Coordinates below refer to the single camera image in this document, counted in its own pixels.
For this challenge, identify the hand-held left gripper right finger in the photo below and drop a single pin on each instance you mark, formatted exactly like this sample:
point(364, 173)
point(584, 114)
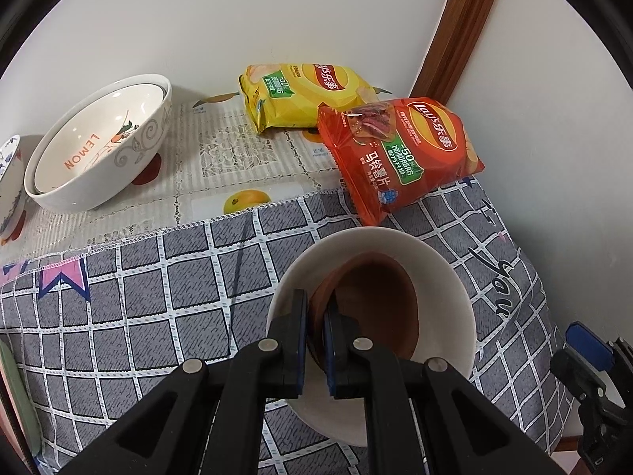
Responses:
point(330, 356)

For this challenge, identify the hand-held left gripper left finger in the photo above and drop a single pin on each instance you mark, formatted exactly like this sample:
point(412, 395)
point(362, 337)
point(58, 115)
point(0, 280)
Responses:
point(298, 356)

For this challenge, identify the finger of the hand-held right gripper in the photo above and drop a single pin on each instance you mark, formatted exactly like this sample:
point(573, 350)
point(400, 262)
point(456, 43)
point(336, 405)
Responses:
point(573, 373)
point(591, 344)

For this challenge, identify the small brown bowl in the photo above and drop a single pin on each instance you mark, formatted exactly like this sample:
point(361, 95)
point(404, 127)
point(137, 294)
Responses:
point(376, 297)

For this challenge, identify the plain white bowl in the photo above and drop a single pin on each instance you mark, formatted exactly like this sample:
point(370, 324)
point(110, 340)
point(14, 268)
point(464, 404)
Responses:
point(445, 297)

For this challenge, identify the grey checkered tablecloth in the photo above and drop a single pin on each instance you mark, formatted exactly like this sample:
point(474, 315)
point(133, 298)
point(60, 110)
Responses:
point(148, 307)

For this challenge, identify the red chip bag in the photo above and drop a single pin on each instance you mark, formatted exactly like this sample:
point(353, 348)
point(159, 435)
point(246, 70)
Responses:
point(395, 168)

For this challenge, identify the yellow chip bag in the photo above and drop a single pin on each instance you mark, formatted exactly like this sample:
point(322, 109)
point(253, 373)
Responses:
point(287, 96)

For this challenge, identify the green plate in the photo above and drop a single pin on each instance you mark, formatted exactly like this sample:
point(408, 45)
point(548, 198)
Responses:
point(17, 405)

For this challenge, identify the white bowl with orange print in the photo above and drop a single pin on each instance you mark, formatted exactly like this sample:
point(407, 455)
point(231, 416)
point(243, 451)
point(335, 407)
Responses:
point(84, 151)

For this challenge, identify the blue patterned white bowl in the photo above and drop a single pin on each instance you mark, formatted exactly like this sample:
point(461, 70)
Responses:
point(10, 198)

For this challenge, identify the brown wooden door frame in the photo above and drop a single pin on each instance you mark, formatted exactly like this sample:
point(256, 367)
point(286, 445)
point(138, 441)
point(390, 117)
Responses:
point(460, 34)

